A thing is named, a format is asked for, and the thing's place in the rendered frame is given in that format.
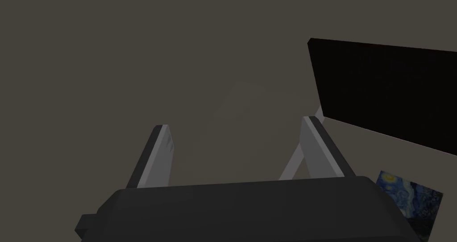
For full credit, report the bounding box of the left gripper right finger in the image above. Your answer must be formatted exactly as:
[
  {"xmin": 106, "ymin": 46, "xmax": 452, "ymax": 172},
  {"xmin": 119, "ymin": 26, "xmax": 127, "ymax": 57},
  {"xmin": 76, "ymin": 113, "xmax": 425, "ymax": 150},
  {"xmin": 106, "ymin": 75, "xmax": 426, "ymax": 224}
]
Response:
[{"xmin": 299, "ymin": 116, "xmax": 357, "ymax": 179}]

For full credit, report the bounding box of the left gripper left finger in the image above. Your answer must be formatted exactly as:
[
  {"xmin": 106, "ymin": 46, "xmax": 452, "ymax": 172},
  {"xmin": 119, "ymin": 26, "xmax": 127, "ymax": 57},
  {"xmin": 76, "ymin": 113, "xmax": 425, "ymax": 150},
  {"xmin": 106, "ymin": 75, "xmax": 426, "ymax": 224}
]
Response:
[{"xmin": 125, "ymin": 124, "xmax": 174, "ymax": 189}]

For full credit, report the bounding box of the black flat television screen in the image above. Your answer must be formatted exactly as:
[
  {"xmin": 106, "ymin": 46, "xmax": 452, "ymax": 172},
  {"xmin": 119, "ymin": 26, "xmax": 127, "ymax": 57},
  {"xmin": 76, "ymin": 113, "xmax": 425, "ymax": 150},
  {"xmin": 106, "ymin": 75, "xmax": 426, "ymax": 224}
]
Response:
[{"xmin": 307, "ymin": 38, "xmax": 457, "ymax": 157}]

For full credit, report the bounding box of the blue starry night painting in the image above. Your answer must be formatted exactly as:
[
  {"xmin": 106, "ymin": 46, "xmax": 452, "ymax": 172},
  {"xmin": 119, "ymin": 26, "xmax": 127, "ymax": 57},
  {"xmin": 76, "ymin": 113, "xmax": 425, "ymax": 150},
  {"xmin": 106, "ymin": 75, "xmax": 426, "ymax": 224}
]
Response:
[{"xmin": 375, "ymin": 170, "xmax": 444, "ymax": 240}]

